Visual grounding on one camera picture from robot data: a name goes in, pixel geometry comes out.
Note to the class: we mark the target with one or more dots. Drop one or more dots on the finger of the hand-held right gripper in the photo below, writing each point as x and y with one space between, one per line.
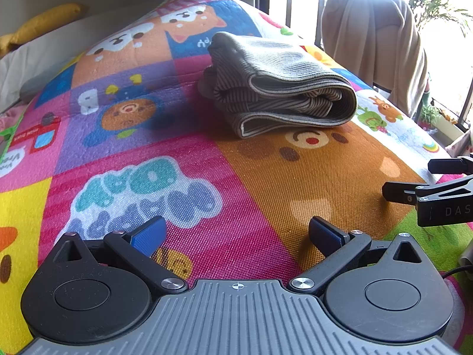
451 165
399 192

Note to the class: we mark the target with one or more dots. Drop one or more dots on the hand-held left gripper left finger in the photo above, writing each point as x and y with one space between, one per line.
149 236

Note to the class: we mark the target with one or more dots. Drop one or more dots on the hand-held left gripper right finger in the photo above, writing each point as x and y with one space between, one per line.
325 236

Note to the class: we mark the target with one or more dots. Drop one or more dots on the striped long-sleeve shirt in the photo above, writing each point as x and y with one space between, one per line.
288 81

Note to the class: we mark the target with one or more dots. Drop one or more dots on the white planter box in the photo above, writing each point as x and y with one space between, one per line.
449 129

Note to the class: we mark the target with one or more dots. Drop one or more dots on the small potted plant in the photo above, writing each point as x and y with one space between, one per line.
429 115

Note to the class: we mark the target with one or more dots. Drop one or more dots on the colourful cartoon printed mat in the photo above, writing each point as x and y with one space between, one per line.
258 177

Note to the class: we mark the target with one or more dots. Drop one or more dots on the beige cloth draped on chair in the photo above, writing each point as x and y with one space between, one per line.
373 44

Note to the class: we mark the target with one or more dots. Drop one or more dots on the pink cloth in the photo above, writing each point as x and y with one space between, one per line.
11 112

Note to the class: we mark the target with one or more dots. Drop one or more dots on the yellow pillow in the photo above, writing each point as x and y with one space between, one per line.
44 24

